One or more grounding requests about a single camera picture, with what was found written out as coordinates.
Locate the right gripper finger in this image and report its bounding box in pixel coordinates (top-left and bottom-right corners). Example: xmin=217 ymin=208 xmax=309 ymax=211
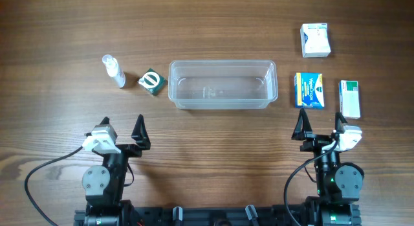
xmin=334 ymin=112 xmax=347 ymax=133
xmin=291 ymin=109 xmax=313 ymax=141

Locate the white green medicine box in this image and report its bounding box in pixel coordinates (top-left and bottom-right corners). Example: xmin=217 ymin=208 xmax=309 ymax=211
xmin=339 ymin=80 xmax=360 ymax=119

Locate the blue VapoDrops box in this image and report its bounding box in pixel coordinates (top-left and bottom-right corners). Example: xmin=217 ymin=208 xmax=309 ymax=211
xmin=294 ymin=73 xmax=325 ymax=109

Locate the green Zam-Buk box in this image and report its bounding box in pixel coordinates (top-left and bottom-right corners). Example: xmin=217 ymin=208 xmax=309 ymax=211
xmin=138 ymin=69 xmax=166 ymax=96

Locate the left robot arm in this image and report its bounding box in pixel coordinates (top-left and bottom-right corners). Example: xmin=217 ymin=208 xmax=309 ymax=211
xmin=74 ymin=115 xmax=151 ymax=225

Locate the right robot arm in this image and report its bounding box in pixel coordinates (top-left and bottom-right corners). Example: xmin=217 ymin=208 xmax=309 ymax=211
xmin=283 ymin=109 xmax=365 ymax=226

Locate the clear plastic container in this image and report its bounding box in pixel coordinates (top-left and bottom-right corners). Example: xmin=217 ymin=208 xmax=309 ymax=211
xmin=168 ymin=60 xmax=278 ymax=109

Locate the white spray bottle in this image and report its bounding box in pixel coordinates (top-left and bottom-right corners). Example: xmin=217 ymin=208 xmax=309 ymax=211
xmin=102 ymin=54 xmax=126 ymax=88

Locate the right black cable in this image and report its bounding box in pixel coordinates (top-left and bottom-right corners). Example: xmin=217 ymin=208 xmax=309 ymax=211
xmin=283 ymin=135 xmax=340 ymax=226

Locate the black cable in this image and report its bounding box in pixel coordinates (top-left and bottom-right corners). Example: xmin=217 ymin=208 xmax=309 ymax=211
xmin=283 ymin=135 xmax=340 ymax=226
xmin=24 ymin=145 xmax=84 ymax=226

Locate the left black cable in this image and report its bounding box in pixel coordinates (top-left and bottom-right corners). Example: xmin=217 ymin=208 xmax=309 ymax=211
xmin=24 ymin=145 xmax=84 ymax=226

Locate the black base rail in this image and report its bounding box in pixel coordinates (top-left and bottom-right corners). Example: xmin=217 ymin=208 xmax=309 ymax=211
xmin=73 ymin=204 xmax=360 ymax=226

